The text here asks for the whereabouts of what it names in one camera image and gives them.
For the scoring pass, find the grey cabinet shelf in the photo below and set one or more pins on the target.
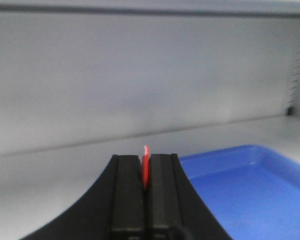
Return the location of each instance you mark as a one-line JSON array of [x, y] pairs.
[[82, 80]]

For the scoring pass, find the blue plastic tray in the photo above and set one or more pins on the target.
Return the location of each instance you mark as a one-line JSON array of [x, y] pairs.
[[253, 191]]

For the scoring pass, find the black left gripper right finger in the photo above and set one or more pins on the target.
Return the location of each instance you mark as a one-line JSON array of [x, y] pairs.
[[174, 210]]

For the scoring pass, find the red plastic spoon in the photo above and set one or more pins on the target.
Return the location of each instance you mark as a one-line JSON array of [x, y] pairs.
[[145, 166]]

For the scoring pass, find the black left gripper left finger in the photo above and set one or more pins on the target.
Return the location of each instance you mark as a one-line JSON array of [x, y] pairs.
[[111, 209]]

